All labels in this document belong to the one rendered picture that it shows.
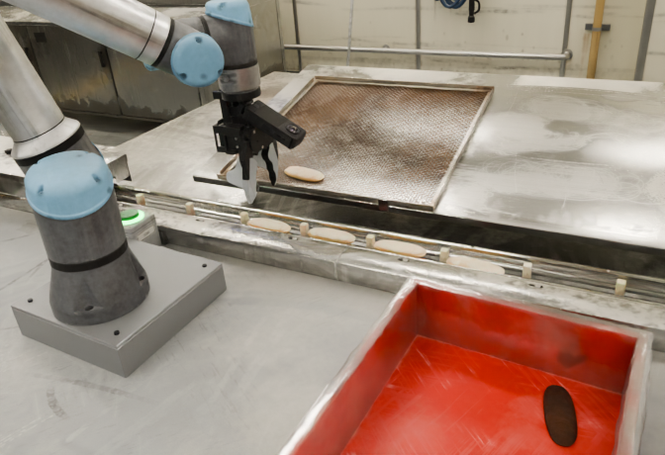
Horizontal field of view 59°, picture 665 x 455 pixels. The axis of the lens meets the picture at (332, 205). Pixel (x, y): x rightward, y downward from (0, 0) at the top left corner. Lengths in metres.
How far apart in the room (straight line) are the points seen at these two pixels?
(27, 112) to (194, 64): 0.28
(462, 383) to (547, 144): 0.63
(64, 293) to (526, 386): 0.68
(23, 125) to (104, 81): 3.47
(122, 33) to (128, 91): 3.48
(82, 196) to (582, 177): 0.89
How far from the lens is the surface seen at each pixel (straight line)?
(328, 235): 1.12
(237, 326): 0.99
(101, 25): 0.87
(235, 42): 1.04
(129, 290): 0.97
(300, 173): 1.28
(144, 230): 1.22
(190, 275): 1.04
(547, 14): 4.67
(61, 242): 0.94
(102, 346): 0.95
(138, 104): 4.33
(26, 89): 1.02
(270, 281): 1.09
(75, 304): 0.97
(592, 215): 1.14
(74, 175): 0.92
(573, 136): 1.36
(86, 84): 4.62
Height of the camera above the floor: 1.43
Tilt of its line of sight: 27 degrees down
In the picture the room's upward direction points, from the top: 5 degrees counter-clockwise
